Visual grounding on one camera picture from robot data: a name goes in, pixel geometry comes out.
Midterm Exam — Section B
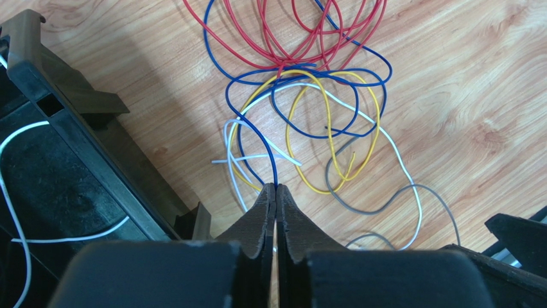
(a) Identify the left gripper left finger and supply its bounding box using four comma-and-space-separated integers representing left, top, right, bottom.
216, 184, 276, 307

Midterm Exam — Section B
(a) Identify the black six-compartment tray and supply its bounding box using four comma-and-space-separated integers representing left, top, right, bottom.
1, 10, 201, 307

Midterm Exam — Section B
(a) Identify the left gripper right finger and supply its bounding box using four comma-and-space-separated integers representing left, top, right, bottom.
275, 184, 346, 307

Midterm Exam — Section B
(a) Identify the red thin wire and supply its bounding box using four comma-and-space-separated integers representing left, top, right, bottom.
182, 0, 388, 77

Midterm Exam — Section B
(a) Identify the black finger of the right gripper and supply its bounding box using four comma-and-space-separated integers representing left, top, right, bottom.
444, 208, 546, 307

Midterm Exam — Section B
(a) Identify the blue thin wire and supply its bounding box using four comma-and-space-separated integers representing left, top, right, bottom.
203, 0, 393, 188

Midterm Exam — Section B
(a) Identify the yellow thin wire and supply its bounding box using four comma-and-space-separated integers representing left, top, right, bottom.
229, 70, 381, 195

